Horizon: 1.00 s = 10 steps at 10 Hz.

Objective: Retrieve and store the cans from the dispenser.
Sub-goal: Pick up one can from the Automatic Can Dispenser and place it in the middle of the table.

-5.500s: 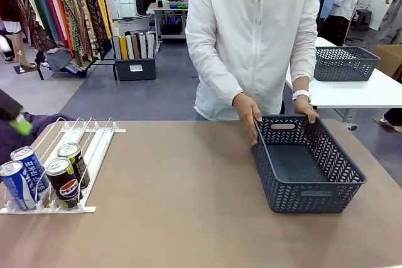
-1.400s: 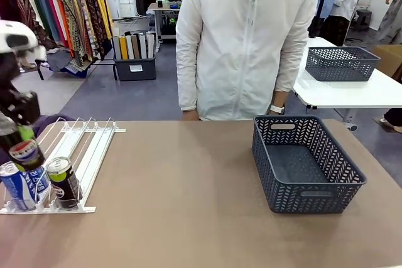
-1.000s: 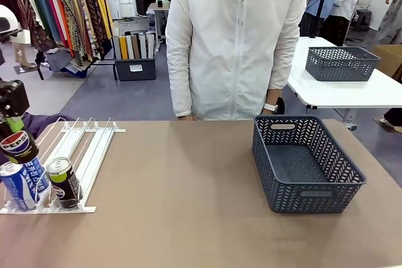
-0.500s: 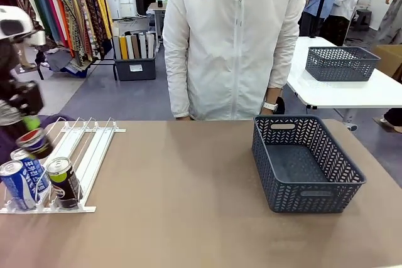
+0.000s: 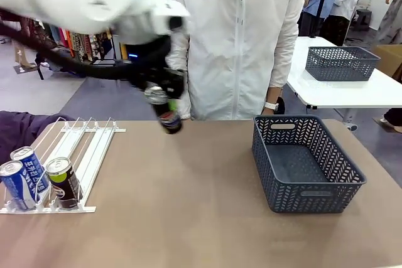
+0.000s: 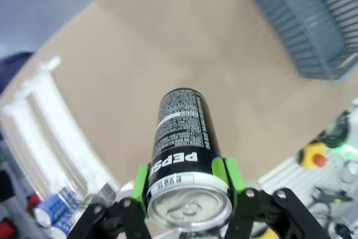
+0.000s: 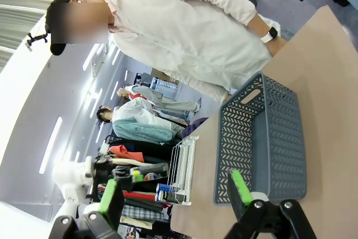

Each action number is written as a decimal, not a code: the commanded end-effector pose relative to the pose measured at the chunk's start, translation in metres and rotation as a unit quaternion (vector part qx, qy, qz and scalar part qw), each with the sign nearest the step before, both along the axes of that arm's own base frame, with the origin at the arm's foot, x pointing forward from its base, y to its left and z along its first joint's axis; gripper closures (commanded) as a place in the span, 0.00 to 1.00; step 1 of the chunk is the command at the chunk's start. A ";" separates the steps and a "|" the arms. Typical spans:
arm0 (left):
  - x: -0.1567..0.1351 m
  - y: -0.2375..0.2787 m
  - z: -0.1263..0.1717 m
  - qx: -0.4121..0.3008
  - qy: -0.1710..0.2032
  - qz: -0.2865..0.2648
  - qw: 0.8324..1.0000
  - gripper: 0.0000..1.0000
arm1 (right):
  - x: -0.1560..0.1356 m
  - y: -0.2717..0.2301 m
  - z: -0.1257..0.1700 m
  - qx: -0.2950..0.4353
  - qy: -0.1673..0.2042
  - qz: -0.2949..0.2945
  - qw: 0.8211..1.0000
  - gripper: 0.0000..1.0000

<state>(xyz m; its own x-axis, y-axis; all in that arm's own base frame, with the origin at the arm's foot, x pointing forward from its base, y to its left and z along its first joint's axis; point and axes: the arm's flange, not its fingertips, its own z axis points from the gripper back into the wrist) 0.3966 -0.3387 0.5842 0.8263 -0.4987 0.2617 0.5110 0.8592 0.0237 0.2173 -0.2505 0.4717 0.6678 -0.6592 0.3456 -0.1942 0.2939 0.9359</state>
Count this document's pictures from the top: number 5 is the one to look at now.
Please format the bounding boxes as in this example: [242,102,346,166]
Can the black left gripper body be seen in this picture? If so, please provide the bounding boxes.
[131,38,188,101]

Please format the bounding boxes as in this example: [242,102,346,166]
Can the blue Pocari Sweat can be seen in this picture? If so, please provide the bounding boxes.
[0,160,40,212]
[9,146,52,195]

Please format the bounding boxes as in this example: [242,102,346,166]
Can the person's left forearm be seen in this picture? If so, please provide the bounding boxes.
[266,86,284,104]

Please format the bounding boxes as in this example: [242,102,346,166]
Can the person's right forearm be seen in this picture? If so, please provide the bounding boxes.
[175,37,193,121]

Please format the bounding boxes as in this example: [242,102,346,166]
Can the person in white jacket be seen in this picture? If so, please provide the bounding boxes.
[165,0,307,122]

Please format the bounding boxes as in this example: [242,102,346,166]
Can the clothes rack with garments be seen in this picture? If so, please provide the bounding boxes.
[0,9,114,71]

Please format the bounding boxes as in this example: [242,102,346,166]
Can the black lime cola can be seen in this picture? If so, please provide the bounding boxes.
[45,157,84,211]

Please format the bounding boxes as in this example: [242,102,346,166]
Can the purple cloth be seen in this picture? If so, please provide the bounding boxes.
[0,110,77,166]

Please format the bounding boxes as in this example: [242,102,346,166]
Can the grey woven plastic basket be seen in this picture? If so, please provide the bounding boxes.
[305,46,381,82]
[251,114,368,214]

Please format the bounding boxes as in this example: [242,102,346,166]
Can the white side table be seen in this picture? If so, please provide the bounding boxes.
[285,36,402,131]

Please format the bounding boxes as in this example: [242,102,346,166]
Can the black stool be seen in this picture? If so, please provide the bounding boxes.
[354,9,373,32]

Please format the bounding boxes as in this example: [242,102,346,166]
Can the cardboard box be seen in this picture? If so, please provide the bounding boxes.
[372,43,402,82]

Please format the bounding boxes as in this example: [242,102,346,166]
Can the white wire can dispenser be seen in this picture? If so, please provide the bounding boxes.
[0,116,127,215]

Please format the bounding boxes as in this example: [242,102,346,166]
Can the black corrugated cable conduit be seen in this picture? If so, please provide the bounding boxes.
[0,7,172,89]

